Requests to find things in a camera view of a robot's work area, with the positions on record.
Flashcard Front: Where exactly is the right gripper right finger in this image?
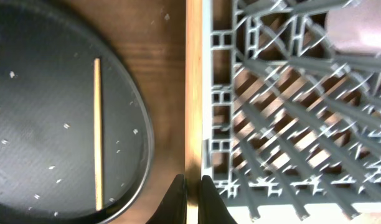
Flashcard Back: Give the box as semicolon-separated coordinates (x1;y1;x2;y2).
198;175;237;224

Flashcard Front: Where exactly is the wooden chopstick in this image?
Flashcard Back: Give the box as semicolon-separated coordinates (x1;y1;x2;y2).
93;58;103;211
185;0;203;224

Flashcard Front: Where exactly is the round black serving tray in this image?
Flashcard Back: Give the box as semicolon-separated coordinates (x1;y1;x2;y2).
0;1;154;223

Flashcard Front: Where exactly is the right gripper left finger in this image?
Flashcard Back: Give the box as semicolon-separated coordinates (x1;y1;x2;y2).
146;174;187;224

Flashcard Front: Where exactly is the grey dishwasher rack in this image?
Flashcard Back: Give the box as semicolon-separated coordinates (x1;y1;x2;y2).
200;0;381;222

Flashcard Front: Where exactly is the pink plastic cup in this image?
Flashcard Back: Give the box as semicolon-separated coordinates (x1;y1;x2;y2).
325;0;381;54

